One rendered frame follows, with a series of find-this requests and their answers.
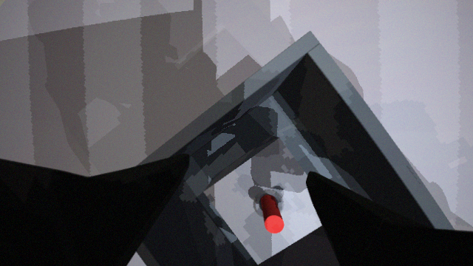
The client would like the dark grey open box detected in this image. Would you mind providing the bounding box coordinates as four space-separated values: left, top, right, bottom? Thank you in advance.
137 31 454 266

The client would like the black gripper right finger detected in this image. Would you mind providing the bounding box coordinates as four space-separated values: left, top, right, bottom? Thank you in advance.
306 171 473 266

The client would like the dark red peg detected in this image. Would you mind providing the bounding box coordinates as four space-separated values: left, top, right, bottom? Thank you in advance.
261 194 284 233

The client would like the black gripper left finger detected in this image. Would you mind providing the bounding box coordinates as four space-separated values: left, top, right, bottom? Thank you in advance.
0 154 189 266

